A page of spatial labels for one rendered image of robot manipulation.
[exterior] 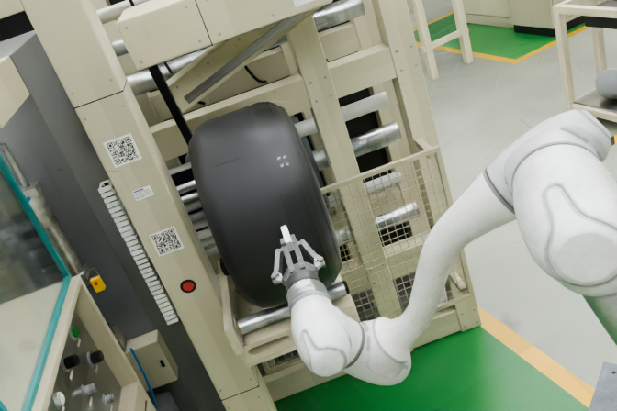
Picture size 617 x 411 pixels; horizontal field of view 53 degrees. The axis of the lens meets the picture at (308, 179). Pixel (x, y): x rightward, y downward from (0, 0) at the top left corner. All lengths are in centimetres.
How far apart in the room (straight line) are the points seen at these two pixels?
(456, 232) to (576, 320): 191
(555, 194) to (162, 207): 115
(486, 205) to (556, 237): 24
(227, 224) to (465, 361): 155
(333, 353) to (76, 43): 95
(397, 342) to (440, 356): 159
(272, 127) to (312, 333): 62
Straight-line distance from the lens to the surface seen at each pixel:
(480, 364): 283
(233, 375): 208
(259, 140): 162
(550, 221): 85
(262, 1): 187
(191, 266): 184
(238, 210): 157
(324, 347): 121
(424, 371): 285
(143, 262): 189
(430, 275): 117
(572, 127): 102
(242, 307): 214
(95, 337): 182
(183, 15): 186
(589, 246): 85
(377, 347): 131
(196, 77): 204
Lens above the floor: 200
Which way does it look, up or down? 25 degrees down
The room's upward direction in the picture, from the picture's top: 19 degrees counter-clockwise
